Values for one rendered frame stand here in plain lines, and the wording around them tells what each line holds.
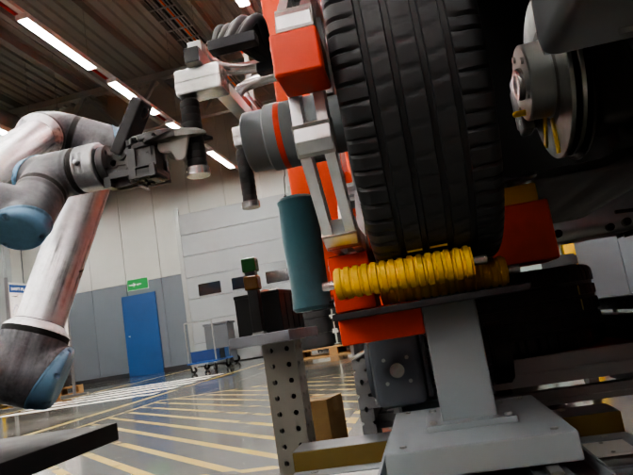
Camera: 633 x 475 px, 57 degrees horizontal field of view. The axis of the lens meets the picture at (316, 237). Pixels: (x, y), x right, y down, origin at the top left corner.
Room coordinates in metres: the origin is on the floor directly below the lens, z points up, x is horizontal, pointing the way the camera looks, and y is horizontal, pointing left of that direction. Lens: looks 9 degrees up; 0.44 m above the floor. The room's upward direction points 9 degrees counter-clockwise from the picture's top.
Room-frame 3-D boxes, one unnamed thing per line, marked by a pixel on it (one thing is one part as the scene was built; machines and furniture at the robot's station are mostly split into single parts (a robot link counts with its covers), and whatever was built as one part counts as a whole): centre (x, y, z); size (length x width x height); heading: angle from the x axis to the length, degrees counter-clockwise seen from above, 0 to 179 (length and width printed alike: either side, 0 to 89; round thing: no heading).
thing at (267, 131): (1.20, 0.01, 0.85); 0.21 x 0.14 x 0.14; 81
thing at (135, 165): (1.07, 0.32, 0.80); 0.12 x 0.08 x 0.09; 81
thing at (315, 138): (1.18, -0.06, 0.85); 0.54 x 0.07 x 0.54; 171
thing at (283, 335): (1.81, 0.16, 0.44); 0.43 x 0.17 x 0.03; 171
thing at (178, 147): (1.03, 0.22, 0.80); 0.09 x 0.03 x 0.06; 73
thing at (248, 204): (1.39, 0.14, 0.83); 0.04 x 0.04 x 0.16
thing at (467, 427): (1.16, -0.23, 0.32); 0.40 x 0.30 x 0.28; 171
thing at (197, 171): (1.05, 0.20, 0.83); 0.04 x 0.04 x 0.16
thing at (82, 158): (1.08, 0.40, 0.81); 0.10 x 0.05 x 0.09; 171
